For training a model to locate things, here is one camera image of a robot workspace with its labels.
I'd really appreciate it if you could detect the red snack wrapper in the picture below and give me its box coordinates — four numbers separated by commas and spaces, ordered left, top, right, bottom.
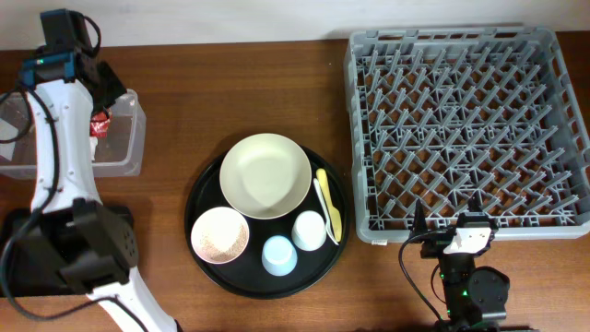
90, 109, 112, 138

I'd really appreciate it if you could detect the large cream bowl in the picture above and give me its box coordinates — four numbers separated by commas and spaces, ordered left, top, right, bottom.
219, 133, 312, 219

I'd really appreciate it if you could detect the pink bowl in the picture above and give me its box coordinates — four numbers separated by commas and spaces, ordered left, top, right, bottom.
189, 207, 250, 265

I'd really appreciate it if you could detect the white tissue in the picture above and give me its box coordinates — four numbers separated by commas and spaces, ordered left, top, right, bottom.
89, 136, 98, 161

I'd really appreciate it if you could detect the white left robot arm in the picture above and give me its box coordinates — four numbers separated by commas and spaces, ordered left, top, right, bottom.
1, 51, 181, 331

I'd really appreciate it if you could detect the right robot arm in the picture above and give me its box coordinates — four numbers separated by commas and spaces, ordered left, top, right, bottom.
412, 198, 510, 331

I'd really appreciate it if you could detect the clear plastic waste bin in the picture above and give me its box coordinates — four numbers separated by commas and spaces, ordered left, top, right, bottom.
1, 89, 146, 180

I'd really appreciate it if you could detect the grey plastic dishwasher rack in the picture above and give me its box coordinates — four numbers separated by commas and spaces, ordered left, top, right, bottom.
344, 27, 589, 245

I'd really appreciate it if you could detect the yellow plastic spoon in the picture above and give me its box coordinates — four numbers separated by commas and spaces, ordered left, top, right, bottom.
315, 168, 343, 243

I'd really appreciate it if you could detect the white plastic spoon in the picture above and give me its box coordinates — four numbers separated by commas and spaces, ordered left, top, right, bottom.
313, 178, 339, 246

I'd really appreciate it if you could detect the white cup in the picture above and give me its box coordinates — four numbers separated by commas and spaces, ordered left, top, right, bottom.
291, 210, 326, 252

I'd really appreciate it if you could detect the light blue cup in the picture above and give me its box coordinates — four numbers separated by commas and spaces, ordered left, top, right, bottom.
262, 235, 298, 277

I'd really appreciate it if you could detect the round black tray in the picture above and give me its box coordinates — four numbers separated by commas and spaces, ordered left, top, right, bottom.
184, 146, 351, 300

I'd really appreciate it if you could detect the black rectangular tray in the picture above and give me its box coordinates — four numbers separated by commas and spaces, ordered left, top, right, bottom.
7, 203, 139, 297

